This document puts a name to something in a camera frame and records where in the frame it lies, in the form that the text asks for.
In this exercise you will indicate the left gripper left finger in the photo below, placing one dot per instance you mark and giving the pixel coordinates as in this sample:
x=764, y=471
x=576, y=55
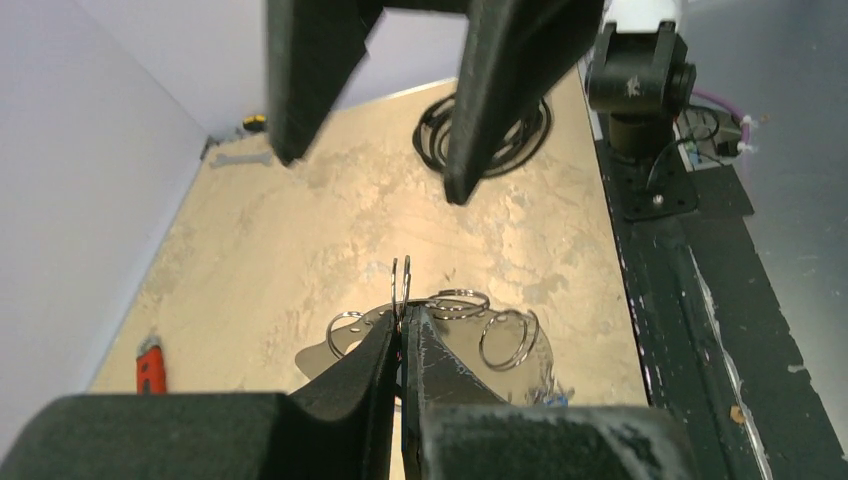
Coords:
x=338, y=426

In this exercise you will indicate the silver open end wrench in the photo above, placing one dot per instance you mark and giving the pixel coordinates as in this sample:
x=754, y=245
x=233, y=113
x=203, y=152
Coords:
x=224, y=160

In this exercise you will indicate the red handled adjustable wrench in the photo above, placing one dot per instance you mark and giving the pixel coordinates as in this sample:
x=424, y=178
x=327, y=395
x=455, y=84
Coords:
x=150, y=367

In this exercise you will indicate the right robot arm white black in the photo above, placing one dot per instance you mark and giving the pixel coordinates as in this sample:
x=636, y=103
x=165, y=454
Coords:
x=638, y=76

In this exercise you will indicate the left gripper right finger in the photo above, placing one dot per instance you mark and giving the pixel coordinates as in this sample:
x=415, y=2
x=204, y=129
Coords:
x=457, y=428

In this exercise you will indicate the yellow black screwdriver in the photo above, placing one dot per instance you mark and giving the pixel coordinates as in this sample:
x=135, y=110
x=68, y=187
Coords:
x=254, y=124

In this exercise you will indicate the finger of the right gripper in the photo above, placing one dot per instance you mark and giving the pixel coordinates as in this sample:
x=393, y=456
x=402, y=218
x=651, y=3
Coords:
x=313, y=48
x=515, y=52

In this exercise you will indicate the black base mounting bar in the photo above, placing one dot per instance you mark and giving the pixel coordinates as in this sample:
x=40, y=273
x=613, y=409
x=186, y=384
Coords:
x=714, y=347

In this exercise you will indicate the large white keyring with keys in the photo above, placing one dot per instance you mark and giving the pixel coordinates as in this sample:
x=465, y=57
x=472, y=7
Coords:
x=464, y=344

